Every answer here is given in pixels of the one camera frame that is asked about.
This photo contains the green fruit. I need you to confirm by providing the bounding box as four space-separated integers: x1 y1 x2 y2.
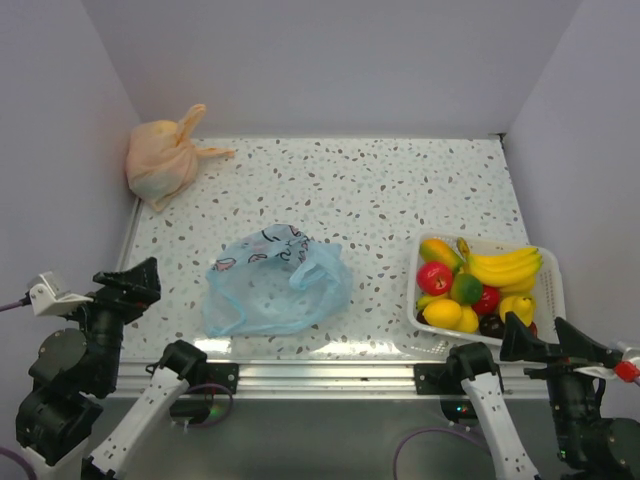
449 273 484 305

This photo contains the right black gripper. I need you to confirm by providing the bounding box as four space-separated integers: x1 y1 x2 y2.
502 308 615 461

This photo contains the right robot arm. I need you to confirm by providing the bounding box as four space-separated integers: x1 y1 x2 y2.
445 313 639 479

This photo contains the large yellow banana bunch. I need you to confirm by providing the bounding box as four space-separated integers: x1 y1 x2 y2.
456 237 543 288

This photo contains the aluminium frame rail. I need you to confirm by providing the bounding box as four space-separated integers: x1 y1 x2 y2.
114 360 546 400

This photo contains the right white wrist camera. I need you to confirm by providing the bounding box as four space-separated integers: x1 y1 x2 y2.
576 341 639 385

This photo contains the yellow orange mango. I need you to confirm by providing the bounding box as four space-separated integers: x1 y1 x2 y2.
419 238 464 275

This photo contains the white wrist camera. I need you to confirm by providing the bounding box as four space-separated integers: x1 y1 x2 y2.
576 341 639 385
27 271 93 317

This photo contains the yellow lemon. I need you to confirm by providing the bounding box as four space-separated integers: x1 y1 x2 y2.
422 299 463 330

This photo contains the dark purple plum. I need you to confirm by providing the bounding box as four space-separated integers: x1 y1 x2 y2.
479 314 505 340

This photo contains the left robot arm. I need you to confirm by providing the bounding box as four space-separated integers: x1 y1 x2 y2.
16 257 208 479

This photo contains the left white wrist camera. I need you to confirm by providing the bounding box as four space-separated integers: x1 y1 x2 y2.
27 271 93 317

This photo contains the yellow pear front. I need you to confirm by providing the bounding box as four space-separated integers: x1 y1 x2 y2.
456 305 479 334

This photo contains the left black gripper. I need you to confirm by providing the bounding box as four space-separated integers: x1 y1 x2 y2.
55 255 160 389

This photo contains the orange tied plastic bag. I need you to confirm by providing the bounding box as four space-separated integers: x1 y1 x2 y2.
125 104 235 212

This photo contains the dark red plum left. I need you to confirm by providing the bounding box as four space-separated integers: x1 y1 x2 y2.
416 311 428 325

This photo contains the blue printed plastic bag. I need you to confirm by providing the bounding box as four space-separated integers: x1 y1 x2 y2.
202 224 353 338

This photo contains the yellow pear in bag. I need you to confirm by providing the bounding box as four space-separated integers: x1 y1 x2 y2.
499 295 537 327

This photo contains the red apple with highlights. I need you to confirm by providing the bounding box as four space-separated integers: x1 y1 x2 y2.
416 261 454 296

